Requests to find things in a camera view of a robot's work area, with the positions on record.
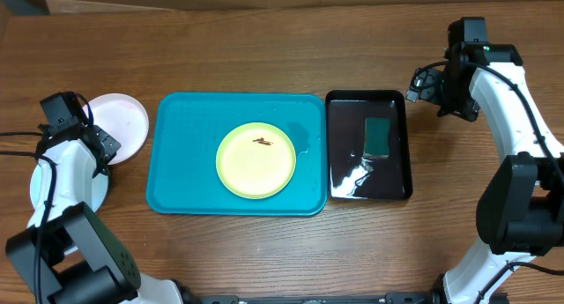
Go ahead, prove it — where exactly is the pink plate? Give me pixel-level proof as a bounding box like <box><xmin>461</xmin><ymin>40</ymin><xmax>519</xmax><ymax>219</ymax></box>
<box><xmin>89</xmin><ymin>93</ymin><xmax>150</xmax><ymax>165</ymax></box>

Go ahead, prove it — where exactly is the light blue plate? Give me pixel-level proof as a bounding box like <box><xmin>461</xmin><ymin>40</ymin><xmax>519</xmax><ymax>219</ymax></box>
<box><xmin>29</xmin><ymin>165</ymin><xmax>109</xmax><ymax>211</ymax></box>

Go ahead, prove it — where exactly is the green yellow sponge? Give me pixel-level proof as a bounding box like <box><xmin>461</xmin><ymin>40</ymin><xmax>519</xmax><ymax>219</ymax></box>
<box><xmin>363</xmin><ymin>117</ymin><xmax>390</xmax><ymax>158</ymax></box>

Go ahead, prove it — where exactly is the yellow plate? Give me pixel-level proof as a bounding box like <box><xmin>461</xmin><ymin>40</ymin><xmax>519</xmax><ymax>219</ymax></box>
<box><xmin>216</xmin><ymin>122</ymin><xmax>297</xmax><ymax>199</ymax></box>

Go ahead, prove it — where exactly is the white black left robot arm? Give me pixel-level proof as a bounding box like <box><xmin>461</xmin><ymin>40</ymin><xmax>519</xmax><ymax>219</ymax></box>
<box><xmin>5</xmin><ymin>123</ymin><xmax>194</xmax><ymax>303</ymax></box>

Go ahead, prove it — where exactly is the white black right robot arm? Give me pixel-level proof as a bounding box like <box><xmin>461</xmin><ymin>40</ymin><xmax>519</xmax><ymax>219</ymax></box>
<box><xmin>406</xmin><ymin>42</ymin><xmax>563</xmax><ymax>303</ymax></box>

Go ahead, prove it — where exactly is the teal plastic tray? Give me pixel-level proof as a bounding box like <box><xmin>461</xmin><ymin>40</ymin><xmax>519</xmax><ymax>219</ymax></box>
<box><xmin>146</xmin><ymin>92</ymin><xmax>329</xmax><ymax>217</ymax></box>

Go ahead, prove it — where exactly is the black plastic tray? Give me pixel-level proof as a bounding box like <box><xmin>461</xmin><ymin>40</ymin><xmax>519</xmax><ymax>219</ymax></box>
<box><xmin>325</xmin><ymin>90</ymin><xmax>413</xmax><ymax>201</ymax></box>

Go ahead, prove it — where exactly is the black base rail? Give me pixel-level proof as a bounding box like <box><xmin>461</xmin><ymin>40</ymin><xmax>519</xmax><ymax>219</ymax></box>
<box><xmin>197</xmin><ymin>292</ymin><xmax>442</xmax><ymax>304</ymax></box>

